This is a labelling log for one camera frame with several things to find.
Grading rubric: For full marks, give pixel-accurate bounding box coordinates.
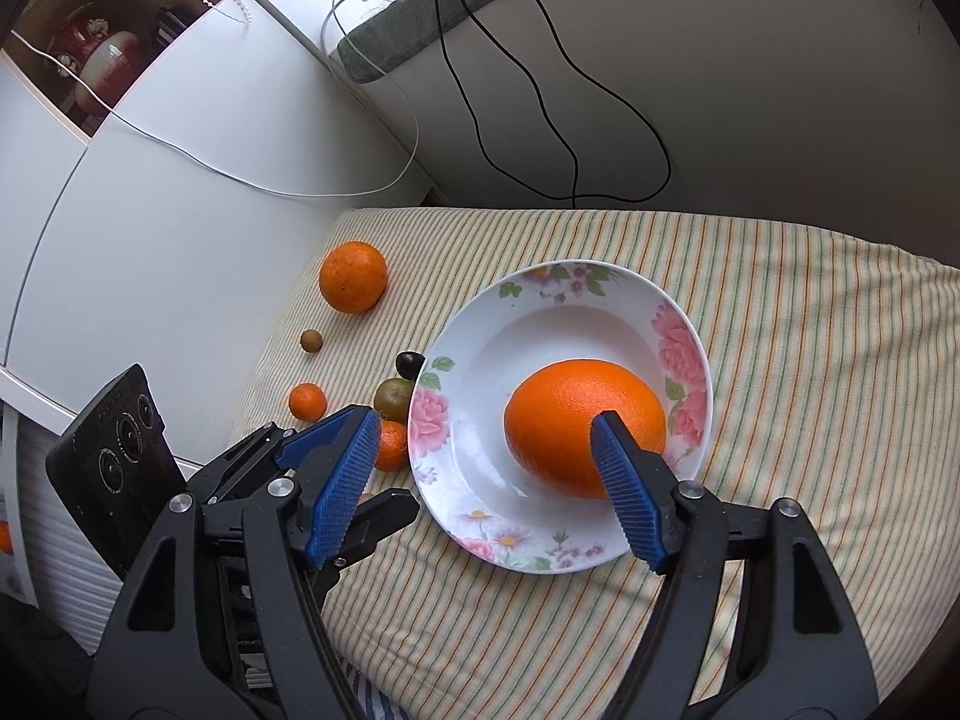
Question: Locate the white floral plate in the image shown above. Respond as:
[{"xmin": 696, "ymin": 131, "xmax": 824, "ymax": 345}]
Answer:
[{"xmin": 409, "ymin": 260, "xmax": 713, "ymax": 576}]

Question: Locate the black power cable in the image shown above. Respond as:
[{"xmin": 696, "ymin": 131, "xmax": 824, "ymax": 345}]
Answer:
[
  {"xmin": 457, "ymin": 0, "xmax": 581, "ymax": 205},
  {"xmin": 506, "ymin": 0, "xmax": 672, "ymax": 205},
  {"xmin": 437, "ymin": 0, "xmax": 578, "ymax": 205}
]

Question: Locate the large smooth orange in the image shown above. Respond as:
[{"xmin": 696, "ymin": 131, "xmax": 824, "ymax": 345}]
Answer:
[{"xmin": 504, "ymin": 360, "xmax": 667, "ymax": 501}]

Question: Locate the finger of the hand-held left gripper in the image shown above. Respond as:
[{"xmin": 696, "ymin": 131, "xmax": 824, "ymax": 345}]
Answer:
[
  {"xmin": 187, "ymin": 405, "xmax": 372, "ymax": 503},
  {"xmin": 322, "ymin": 487, "xmax": 421, "ymax": 587}
]

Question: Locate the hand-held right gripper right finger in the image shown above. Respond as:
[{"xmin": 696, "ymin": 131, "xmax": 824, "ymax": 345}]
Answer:
[{"xmin": 589, "ymin": 409, "xmax": 882, "ymax": 720}]

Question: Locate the red floral ceramic jar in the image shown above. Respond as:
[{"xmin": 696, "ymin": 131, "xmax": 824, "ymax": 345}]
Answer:
[{"xmin": 46, "ymin": 4, "xmax": 121, "ymax": 65}]

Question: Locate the grey windowsill cushion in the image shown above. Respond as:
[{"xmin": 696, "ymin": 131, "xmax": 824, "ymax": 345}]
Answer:
[{"xmin": 337, "ymin": 0, "xmax": 623, "ymax": 83}]

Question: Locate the mandarin orange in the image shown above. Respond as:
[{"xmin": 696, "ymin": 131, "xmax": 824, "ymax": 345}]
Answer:
[
  {"xmin": 289, "ymin": 382, "xmax": 329, "ymax": 422},
  {"xmin": 371, "ymin": 420, "xmax": 410, "ymax": 473}
]

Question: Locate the green plum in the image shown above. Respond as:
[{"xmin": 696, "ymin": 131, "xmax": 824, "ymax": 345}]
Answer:
[{"xmin": 374, "ymin": 379, "xmax": 416, "ymax": 421}]

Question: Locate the large speckled orange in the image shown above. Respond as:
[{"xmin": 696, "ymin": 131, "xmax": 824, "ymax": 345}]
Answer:
[{"xmin": 319, "ymin": 241, "xmax": 389, "ymax": 314}]

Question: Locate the white cable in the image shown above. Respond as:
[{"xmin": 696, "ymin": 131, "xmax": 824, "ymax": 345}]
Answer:
[{"xmin": 7, "ymin": 0, "xmax": 421, "ymax": 200}]

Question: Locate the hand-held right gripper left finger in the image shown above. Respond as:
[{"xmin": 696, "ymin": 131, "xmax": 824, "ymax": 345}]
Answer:
[{"xmin": 84, "ymin": 409, "xmax": 385, "ymax": 720}]

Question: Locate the white cabinet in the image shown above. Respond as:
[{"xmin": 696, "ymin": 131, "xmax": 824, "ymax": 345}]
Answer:
[{"xmin": 0, "ymin": 0, "xmax": 443, "ymax": 466}]

